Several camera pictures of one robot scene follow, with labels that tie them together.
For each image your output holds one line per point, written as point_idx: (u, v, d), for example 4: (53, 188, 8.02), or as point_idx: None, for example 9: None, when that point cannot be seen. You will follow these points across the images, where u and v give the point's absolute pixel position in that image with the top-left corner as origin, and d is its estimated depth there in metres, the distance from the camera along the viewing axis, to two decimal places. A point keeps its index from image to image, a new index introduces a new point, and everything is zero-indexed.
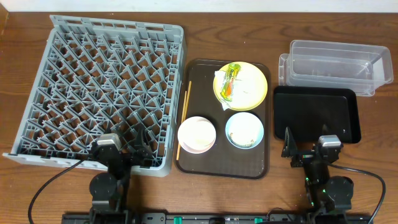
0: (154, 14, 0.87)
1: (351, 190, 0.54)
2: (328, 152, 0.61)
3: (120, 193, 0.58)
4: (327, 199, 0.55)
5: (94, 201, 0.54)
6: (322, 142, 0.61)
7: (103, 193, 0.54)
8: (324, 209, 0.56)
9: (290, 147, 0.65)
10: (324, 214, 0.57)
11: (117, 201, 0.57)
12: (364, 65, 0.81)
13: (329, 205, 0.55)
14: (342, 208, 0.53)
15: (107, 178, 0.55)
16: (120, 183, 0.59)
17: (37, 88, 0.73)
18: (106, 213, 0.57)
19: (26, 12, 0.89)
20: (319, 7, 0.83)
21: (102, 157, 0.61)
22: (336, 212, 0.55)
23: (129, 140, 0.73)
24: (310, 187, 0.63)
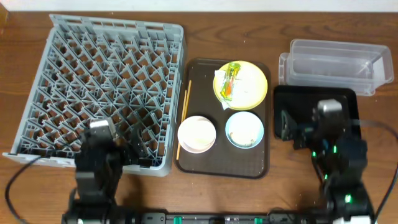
0: (154, 13, 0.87)
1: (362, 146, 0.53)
2: (326, 119, 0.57)
3: (107, 173, 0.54)
4: (339, 160, 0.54)
5: (79, 173, 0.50)
6: (322, 109, 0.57)
7: (88, 167, 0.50)
8: (339, 172, 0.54)
9: (289, 124, 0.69)
10: (338, 182, 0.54)
11: (103, 183, 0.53)
12: (364, 65, 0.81)
13: (341, 165, 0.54)
14: (356, 166, 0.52)
15: (95, 152, 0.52)
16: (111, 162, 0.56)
17: (37, 87, 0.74)
18: (89, 196, 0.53)
19: (26, 12, 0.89)
20: (320, 5, 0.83)
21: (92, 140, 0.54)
22: (351, 174, 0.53)
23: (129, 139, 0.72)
24: (319, 162, 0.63)
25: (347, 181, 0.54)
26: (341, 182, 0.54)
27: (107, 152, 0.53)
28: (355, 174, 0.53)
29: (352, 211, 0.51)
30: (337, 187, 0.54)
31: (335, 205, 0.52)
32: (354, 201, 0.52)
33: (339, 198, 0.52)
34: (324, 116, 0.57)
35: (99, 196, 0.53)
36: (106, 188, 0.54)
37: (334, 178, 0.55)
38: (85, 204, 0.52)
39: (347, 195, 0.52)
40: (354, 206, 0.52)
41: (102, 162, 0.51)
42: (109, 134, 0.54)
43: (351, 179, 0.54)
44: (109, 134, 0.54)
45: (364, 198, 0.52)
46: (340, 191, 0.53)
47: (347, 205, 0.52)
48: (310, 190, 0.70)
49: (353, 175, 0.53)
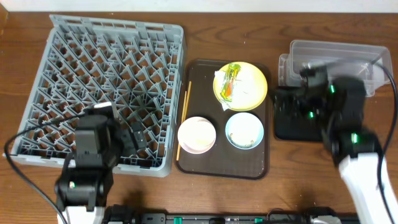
0: (154, 14, 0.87)
1: (359, 86, 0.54)
2: (314, 76, 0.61)
3: (109, 142, 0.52)
4: (334, 101, 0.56)
5: (78, 129, 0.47)
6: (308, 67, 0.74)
7: (89, 124, 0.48)
8: (337, 113, 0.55)
9: (280, 94, 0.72)
10: (340, 123, 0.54)
11: (104, 149, 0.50)
12: (364, 65, 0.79)
13: (337, 105, 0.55)
14: (352, 102, 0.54)
15: (97, 115, 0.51)
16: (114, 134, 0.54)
17: (37, 88, 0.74)
18: (87, 162, 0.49)
19: (26, 12, 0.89)
20: (320, 6, 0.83)
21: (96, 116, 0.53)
22: (349, 111, 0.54)
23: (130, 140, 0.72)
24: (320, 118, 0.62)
25: (349, 120, 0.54)
26: (343, 123, 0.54)
27: (106, 117, 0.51)
28: (353, 111, 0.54)
29: (360, 149, 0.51)
30: (340, 126, 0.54)
31: (341, 143, 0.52)
32: (361, 140, 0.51)
33: (344, 136, 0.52)
34: (312, 72, 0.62)
35: (96, 160, 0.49)
36: (107, 155, 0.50)
37: (334, 120, 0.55)
38: (80, 169, 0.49)
39: (353, 134, 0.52)
40: (361, 144, 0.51)
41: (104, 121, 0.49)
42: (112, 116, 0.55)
43: (353, 119, 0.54)
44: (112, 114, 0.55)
45: (368, 135, 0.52)
46: (344, 130, 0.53)
47: (354, 144, 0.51)
48: (310, 191, 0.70)
49: (352, 112, 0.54)
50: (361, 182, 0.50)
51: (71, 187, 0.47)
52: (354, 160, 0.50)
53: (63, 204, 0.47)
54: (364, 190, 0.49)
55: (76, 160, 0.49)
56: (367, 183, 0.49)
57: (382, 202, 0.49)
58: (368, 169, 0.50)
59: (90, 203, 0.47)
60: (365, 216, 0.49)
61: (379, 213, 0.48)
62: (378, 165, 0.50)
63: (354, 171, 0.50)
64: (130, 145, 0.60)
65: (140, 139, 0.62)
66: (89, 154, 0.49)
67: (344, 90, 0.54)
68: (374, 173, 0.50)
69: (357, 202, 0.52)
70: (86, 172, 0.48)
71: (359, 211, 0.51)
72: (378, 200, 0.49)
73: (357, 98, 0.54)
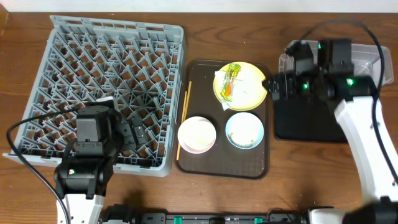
0: (154, 14, 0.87)
1: (344, 39, 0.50)
2: (300, 51, 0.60)
3: (109, 133, 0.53)
4: (324, 58, 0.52)
5: (79, 115, 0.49)
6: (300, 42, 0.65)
7: (90, 112, 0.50)
8: (328, 63, 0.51)
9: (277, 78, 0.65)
10: (334, 71, 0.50)
11: (104, 138, 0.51)
12: (364, 65, 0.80)
13: (327, 58, 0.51)
14: (339, 51, 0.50)
15: (98, 106, 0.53)
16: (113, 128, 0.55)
17: (37, 88, 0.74)
18: (87, 151, 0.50)
19: (26, 13, 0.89)
20: (320, 7, 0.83)
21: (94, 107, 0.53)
22: (338, 59, 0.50)
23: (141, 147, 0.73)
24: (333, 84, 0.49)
25: (341, 68, 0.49)
26: (336, 72, 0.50)
27: (108, 107, 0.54)
28: (342, 58, 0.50)
29: (354, 93, 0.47)
30: (333, 74, 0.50)
31: (336, 89, 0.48)
32: (356, 83, 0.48)
33: (338, 80, 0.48)
34: (298, 48, 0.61)
35: (96, 148, 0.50)
36: (107, 145, 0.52)
37: (324, 74, 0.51)
38: (80, 157, 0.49)
39: (347, 79, 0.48)
40: (355, 86, 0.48)
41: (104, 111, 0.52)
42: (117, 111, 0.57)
43: (344, 66, 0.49)
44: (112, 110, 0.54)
45: (360, 78, 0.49)
46: (338, 77, 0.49)
47: (347, 86, 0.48)
48: (310, 190, 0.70)
49: (342, 60, 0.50)
50: (357, 120, 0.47)
51: (71, 174, 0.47)
52: (349, 102, 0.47)
53: (62, 191, 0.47)
54: (359, 127, 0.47)
55: (77, 149, 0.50)
56: (362, 121, 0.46)
57: (377, 142, 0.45)
58: (363, 110, 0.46)
59: (89, 190, 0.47)
60: (361, 155, 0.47)
61: (373, 149, 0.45)
62: (372, 106, 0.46)
63: (352, 110, 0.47)
64: (130, 140, 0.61)
65: (141, 134, 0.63)
66: (90, 142, 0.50)
67: (331, 42, 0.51)
68: (368, 111, 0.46)
69: (352, 143, 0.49)
70: (86, 159, 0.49)
71: (356, 152, 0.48)
72: (373, 137, 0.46)
73: (344, 47, 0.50)
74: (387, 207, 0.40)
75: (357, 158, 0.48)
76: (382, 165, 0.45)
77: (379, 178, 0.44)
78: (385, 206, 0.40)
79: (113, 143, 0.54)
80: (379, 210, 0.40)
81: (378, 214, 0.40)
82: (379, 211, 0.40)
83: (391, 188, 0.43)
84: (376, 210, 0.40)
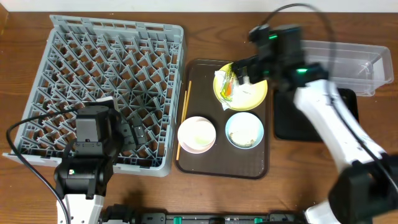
0: (154, 14, 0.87)
1: (291, 29, 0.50)
2: (261, 38, 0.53)
3: (109, 133, 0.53)
4: (276, 49, 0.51)
5: (79, 115, 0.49)
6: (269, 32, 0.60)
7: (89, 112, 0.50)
8: (280, 55, 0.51)
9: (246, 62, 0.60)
10: (287, 63, 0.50)
11: (104, 138, 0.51)
12: (364, 65, 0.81)
13: (280, 50, 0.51)
14: (291, 42, 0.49)
15: (98, 106, 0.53)
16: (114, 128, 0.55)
17: (37, 88, 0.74)
18: (87, 151, 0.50)
19: (26, 12, 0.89)
20: (320, 6, 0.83)
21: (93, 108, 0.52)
22: (291, 50, 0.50)
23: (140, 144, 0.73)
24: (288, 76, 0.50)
25: (293, 58, 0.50)
26: (290, 63, 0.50)
27: (107, 107, 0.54)
28: (295, 49, 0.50)
29: (306, 81, 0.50)
30: (288, 67, 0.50)
31: (290, 80, 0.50)
32: (308, 71, 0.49)
33: (291, 71, 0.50)
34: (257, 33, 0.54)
35: (96, 148, 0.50)
36: (107, 145, 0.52)
37: (280, 65, 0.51)
38: (80, 158, 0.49)
39: (298, 70, 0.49)
40: (306, 73, 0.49)
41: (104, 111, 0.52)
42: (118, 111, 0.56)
43: (298, 56, 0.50)
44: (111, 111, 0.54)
45: (311, 64, 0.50)
46: (291, 68, 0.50)
47: (299, 76, 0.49)
48: (310, 190, 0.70)
49: (294, 51, 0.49)
50: (315, 99, 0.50)
51: (71, 174, 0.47)
52: (306, 88, 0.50)
53: (62, 191, 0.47)
54: (318, 106, 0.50)
55: (77, 149, 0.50)
56: (319, 101, 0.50)
57: (336, 116, 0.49)
58: (318, 91, 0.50)
59: (89, 190, 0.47)
60: (328, 132, 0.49)
61: (334, 121, 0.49)
62: (326, 86, 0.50)
63: (309, 93, 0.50)
64: (130, 140, 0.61)
65: (141, 134, 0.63)
66: (89, 142, 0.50)
67: (282, 34, 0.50)
68: (323, 90, 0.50)
69: (318, 124, 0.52)
70: (86, 160, 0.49)
71: (322, 132, 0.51)
72: (331, 112, 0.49)
73: (293, 37, 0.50)
74: (359, 170, 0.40)
75: (326, 136, 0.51)
76: (346, 135, 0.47)
77: (346, 147, 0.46)
78: (359, 168, 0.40)
79: (113, 143, 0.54)
80: (352, 173, 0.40)
81: (352, 178, 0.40)
82: (352, 175, 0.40)
83: (357, 153, 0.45)
84: (349, 175, 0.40)
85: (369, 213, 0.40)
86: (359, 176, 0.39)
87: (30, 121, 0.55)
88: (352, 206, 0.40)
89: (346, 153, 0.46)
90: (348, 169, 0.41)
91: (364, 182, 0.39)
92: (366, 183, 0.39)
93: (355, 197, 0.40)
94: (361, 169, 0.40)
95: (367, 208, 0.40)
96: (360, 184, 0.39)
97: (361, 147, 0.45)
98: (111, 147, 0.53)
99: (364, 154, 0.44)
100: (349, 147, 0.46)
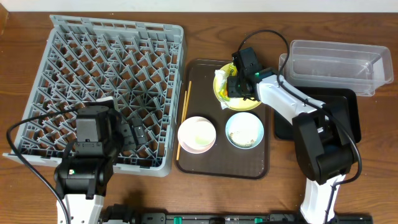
0: (154, 14, 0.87)
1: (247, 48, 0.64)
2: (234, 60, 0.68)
3: (109, 133, 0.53)
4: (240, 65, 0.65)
5: (80, 115, 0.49)
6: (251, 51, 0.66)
7: (89, 112, 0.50)
8: (242, 68, 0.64)
9: (228, 81, 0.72)
10: (247, 73, 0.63)
11: (104, 138, 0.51)
12: (364, 65, 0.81)
13: (240, 64, 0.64)
14: (247, 58, 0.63)
15: (99, 107, 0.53)
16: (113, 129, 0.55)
17: (37, 88, 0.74)
18: (87, 151, 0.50)
19: (26, 12, 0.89)
20: (320, 6, 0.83)
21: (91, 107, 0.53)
22: (248, 63, 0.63)
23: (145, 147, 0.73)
24: (250, 83, 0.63)
25: (251, 69, 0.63)
26: (248, 73, 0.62)
27: (107, 107, 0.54)
28: (252, 62, 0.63)
29: (262, 79, 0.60)
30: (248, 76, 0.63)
31: (251, 84, 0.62)
32: (261, 76, 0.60)
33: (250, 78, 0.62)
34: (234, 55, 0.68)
35: (96, 148, 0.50)
36: (107, 145, 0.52)
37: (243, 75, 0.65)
38: (80, 157, 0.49)
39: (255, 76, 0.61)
40: (261, 75, 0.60)
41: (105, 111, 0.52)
42: (119, 111, 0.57)
43: (254, 67, 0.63)
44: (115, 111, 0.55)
45: (266, 69, 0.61)
46: (249, 76, 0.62)
47: (257, 79, 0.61)
48: None
49: (250, 63, 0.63)
50: (266, 87, 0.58)
51: (71, 174, 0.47)
52: (260, 83, 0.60)
53: (62, 191, 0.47)
54: (270, 90, 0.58)
55: (77, 149, 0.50)
56: (270, 85, 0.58)
57: (283, 92, 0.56)
58: (269, 79, 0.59)
59: (89, 190, 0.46)
60: (283, 109, 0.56)
61: (280, 94, 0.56)
62: (275, 77, 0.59)
63: (263, 84, 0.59)
64: (130, 140, 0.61)
65: (141, 134, 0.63)
66: (89, 142, 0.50)
67: (239, 53, 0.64)
68: (273, 79, 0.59)
69: (276, 106, 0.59)
70: (86, 160, 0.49)
71: (280, 111, 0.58)
72: (280, 91, 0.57)
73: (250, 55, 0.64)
74: (307, 119, 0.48)
75: (283, 113, 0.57)
76: (292, 100, 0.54)
77: (295, 107, 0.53)
78: (306, 118, 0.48)
79: (113, 143, 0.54)
80: (301, 122, 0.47)
81: (301, 127, 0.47)
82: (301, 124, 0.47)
83: (304, 108, 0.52)
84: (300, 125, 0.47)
85: (324, 157, 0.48)
86: (306, 124, 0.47)
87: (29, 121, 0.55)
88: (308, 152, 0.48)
89: (295, 112, 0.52)
90: (296, 119, 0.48)
91: (311, 129, 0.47)
92: (313, 129, 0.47)
93: (309, 144, 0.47)
94: (308, 118, 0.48)
95: (321, 152, 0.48)
96: (309, 130, 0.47)
97: (305, 103, 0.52)
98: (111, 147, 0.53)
99: (310, 107, 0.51)
100: (296, 107, 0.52)
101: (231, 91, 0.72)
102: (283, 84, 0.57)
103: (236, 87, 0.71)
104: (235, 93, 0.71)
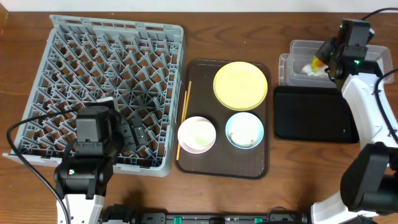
0: (154, 14, 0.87)
1: (365, 23, 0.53)
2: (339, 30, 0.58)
3: (109, 133, 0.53)
4: (343, 39, 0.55)
5: (81, 114, 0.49)
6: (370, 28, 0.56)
7: (89, 112, 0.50)
8: (343, 43, 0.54)
9: (323, 45, 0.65)
10: (346, 51, 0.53)
11: (104, 138, 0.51)
12: None
13: (344, 39, 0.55)
14: (357, 33, 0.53)
15: (99, 106, 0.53)
16: (113, 129, 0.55)
17: (37, 88, 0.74)
18: (87, 150, 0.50)
19: (26, 12, 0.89)
20: (320, 7, 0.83)
21: (91, 107, 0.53)
22: (353, 42, 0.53)
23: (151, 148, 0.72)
24: (341, 61, 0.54)
25: (354, 50, 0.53)
26: (347, 52, 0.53)
27: (107, 108, 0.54)
28: (358, 42, 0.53)
29: (361, 70, 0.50)
30: (347, 56, 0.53)
31: (344, 66, 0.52)
32: (361, 63, 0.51)
33: (346, 60, 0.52)
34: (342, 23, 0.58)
35: (96, 148, 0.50)
36: (107, 144, 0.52)
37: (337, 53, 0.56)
38: (80, 158, 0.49)
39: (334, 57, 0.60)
40: (362, 65, 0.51)
41: (105, 111, 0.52)
42: (118, 111, 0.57)
43: (360, 50, 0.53)
44: (115, 111, 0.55)
45: (372, 62, 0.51)
46: (348, 56, 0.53)
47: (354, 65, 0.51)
48: (310, 190, 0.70)
49: (357, 44, 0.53)
50: (359, 86, 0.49)
51: (71, 174, 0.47)
52: (354, 76, 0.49)
53: (62, 191, 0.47)
54: (360, 91, 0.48)
55: (77, 149, 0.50)
56: (363, 88, 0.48)
57: (376, 101, 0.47)
58: (365, 80, 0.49)
59: (89, 190, 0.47)
60: (360, 115, 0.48)
61: (373, 102, 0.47)
62: (375, 79, 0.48)
63: (356, 81, 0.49)
64: (130, 140, 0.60)
65: (141, 135, 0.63)
66: (89, 141, 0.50)
67: (351, 25, 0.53)
68: (370, 81, 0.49)
69: (354, 106, 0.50)
70: (86, 159, 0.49)
71: (356, 112, 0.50)
72: (372, 99, 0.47)
73: (363, 32, 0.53)
74: (383, 151, 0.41)
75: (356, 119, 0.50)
76: (379, 119, 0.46)
77: (376, 130, 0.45)
78: (380, 150, 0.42)
79: (114, 143, 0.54)
80: (375, 152, 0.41)
81: (372, 156, 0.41)
82: (372, 153, 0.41)
83: (387, 139, 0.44)
84: (372, 153, 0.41)
85: None
86: (379, 155, 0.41)
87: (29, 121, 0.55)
88: (363, 182, 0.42)
89: (373, 134, 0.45)
90: (370, 147, 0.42)
91: (379, 163, 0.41)
92: (381, 164, 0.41)
93: (369, 174, 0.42)
94: (382, 150, 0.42)
95: None
96: (377, 163, 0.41)
97: (391, 133, 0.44)
98: (112, 145, 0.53)
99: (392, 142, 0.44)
100: (379, 132, 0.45)
101: (323, 51, 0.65)
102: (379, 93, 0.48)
103: (327, 51, 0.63)
104: (324, 56, 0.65)
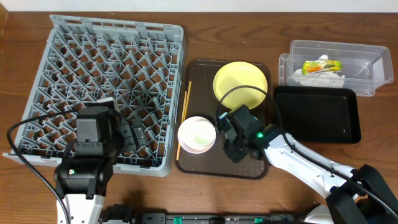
0: (154, 14, 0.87)
1: (240, 107, 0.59)
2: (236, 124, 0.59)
3: (109, 134, 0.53)
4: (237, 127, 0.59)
5: (80, 115, 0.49)
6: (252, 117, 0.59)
7: (89, 112, 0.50)
8: (241, 130, 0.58)
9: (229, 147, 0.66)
10: (249, 134, 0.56)
11: (104, 139, 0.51)
12: (364, 65, 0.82)
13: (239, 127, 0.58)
14: (243, 117, 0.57)
15: (99, 107, 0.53)
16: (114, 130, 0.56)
17: (37, 88, 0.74)
18: (86, 150, 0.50)
19: (27, 12, 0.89)
20: (320, 7, 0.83)
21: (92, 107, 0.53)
22: (247, 123, 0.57)
23: (150, 148, 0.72)
24: (254, 144, 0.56)
25: (251, 129, 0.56)
26: (250, 136, 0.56)
27: (108, 108, 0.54)
28: (249, 122, 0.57)
29: (268, 140, 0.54)
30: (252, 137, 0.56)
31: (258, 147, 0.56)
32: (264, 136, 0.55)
33: (255, 141, 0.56)
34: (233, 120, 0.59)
35: (96, 148, 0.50)
36: (108, 145, 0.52)
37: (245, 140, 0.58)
38: (80, 157, 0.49)
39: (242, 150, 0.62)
40: (266, 136, 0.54)
41: (105, 111, 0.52)
42: (118, 111, 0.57)
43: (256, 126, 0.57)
44: (115, 111, 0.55)
45: (268, 128, 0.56)
46: (250, 139, 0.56)
47: (261, 139, 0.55)
48: (310, 190, 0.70)
49: (249, 124, 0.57)
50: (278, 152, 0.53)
51: (71, 174, 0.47)
52: (268, 147, 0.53)
53: (62, 191, 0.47)
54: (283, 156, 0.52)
55: (77, 149, 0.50)
56: (281, 151, 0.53)
57: (300, 158, 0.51)
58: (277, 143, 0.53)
59: (89, 190, 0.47)
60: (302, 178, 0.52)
61: (298, 163, 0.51)
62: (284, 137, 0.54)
63: (273, 152, 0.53)
64: (130, 141, 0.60)
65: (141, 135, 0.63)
66: (89, 142, 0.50)
67: (232, 114, 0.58)
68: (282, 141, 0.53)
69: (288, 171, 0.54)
70: (85, 160, 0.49)
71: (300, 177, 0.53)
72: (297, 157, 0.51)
73: (245, 112, 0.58)
74: (341, 196, 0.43)
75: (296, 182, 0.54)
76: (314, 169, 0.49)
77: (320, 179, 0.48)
78: (338, 196, 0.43)
79: (114, 144, 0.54)
80: (336, 201, 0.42)
81: (338, 206, 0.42)
82: (336, 203, 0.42)
83: (331, 180, 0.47)
84: (335, 205, 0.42)
85: None
86: (341, 201, 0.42)
87: (30, 121, 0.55)
88: None
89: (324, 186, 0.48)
90: (331, 200, 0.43)
91: (348, 205, 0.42)
92: (351, 205, 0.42)
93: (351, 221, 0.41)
94: (340, 195, 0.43)
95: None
96: (346, 206, 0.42)
97: (332, 173, 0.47)
98: (113, 146, 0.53)
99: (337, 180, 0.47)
100: (323, 179, 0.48)
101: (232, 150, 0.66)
102: (295, 147, 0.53)
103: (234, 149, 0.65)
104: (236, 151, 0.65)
